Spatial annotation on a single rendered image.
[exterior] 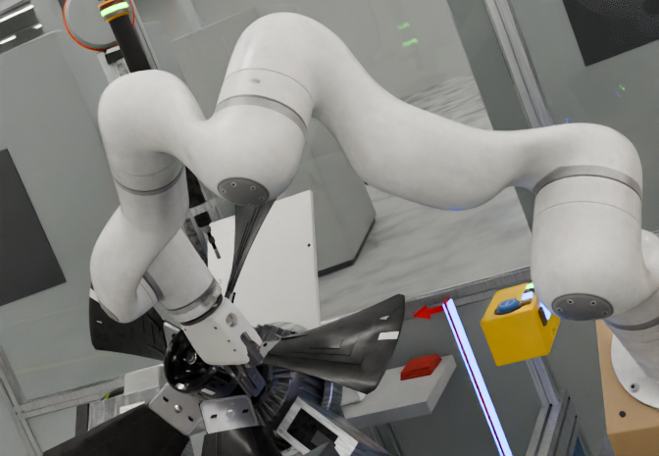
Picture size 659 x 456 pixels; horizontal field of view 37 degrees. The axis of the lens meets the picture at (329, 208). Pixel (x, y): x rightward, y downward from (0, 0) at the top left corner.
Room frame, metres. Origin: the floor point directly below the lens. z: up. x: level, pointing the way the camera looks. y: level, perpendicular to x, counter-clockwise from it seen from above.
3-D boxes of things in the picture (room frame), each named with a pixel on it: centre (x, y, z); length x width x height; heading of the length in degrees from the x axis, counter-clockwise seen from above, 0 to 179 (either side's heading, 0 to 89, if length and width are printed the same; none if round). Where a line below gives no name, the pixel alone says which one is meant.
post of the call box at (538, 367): (1.73, -0.25, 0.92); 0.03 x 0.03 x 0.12; 65
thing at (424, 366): (2.16, -0.06, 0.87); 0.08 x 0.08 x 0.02; 60
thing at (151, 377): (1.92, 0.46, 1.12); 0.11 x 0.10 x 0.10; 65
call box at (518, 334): (1.73, -0.25, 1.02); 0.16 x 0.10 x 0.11; 155
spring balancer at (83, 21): (2.32, 0.33, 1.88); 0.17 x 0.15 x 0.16; 65
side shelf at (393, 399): (2.16, 0.07, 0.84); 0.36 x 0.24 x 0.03; 65
